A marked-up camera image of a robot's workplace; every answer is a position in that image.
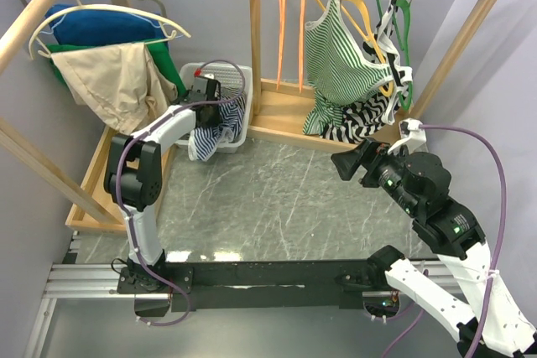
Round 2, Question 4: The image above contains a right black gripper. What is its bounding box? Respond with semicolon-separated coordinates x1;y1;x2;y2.
329;133;420;214

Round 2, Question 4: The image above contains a dark striped tank top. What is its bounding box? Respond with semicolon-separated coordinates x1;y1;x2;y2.
219;86;248;101

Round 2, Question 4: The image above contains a blue white striped tank top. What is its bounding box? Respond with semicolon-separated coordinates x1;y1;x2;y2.
188;96;246;162

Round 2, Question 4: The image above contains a yellow hanger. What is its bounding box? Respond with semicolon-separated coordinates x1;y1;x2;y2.
315;0;394;96

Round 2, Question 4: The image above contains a green white striped tank top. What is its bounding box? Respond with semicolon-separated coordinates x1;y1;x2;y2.
303;0;394;135

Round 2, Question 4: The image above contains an orange plastic hanger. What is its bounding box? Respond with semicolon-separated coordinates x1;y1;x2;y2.
276;0;286;91

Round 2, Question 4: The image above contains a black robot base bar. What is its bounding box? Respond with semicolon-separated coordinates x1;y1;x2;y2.
115;260;393;316

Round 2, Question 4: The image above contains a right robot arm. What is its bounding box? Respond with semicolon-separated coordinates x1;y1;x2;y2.
331;138;536;357

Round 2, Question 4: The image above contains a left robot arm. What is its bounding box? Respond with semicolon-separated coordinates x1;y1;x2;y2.
104;72;221;293

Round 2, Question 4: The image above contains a green hanger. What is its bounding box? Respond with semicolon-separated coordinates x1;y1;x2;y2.
376;0;413;111

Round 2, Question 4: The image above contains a cream white hanger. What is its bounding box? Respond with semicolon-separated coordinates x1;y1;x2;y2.
28;4;192;60

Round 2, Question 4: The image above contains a white perforated plastic basket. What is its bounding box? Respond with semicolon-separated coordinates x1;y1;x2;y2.
176;60;253;153

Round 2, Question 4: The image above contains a black white zebra garment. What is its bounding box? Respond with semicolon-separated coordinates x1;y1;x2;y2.
321;0;413;143

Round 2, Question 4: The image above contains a green garment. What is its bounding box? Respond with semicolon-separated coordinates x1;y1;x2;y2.
46;43;187;100

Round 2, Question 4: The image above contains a right wooden clothes rack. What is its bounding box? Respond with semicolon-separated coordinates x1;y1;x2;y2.
247;0;510;158

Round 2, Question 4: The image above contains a wooden clothes rack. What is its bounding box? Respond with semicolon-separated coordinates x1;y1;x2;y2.
0;0;185;233
247;0;510;158

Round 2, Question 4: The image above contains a beige cloth garment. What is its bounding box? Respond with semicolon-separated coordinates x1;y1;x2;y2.
51;42;178;134

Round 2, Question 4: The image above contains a blue folded garment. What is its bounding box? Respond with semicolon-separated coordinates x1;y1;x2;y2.
49;9;164;46

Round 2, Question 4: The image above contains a left wooden clothes rack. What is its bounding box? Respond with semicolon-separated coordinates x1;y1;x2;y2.
0;0;185;233

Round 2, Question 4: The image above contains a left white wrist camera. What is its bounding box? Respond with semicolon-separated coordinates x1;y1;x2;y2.
194;68;215;80

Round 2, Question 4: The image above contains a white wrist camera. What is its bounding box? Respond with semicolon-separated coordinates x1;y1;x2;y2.
194;68;215;80
388;118;426;155

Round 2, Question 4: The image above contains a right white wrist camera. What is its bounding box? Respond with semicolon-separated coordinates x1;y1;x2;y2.
388;118;426;155

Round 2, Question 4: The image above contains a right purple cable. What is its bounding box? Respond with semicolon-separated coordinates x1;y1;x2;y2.
379;123;508;358

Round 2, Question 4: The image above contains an aluminium rail frame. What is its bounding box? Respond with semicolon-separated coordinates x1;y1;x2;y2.
24;259;504;358

